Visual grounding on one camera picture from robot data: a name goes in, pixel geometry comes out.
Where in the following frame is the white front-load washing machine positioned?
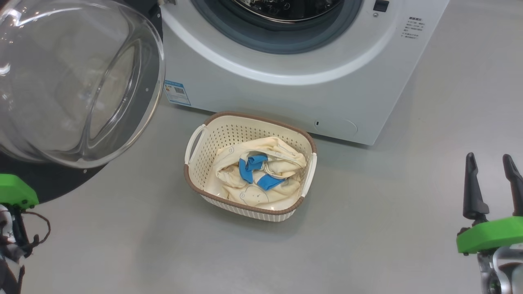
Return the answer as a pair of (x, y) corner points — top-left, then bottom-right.
(159, 0), (450, 146)

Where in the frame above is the glass washing machine door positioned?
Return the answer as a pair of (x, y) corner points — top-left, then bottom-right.
(0, 0), (166, 205)

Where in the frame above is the stainless steel washing machine drum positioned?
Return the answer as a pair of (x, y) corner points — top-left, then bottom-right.
(233, 0), (344, 23)

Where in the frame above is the thin dark arm cable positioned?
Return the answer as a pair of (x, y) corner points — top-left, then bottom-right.
(18, 210), (51, 257)

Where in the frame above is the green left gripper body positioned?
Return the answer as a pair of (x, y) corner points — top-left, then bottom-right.
(0, 174), (40, 209)

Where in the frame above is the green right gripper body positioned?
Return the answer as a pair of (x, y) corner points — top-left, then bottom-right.
(456, 216), (523, 254)

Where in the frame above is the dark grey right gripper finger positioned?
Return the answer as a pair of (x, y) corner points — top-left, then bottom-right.
(463, 152), (489, 223)
(503, 154), (523, 217)

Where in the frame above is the blue energy label sticker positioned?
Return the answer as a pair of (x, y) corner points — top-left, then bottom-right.
(163, 80), (191, 106)

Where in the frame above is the round drain filter cover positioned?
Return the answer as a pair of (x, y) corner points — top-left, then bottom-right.
(314, 116), (358, 139)

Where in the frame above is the cream perforated laundry basket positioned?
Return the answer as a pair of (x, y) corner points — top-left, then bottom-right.
(183, 111), (317, 222)

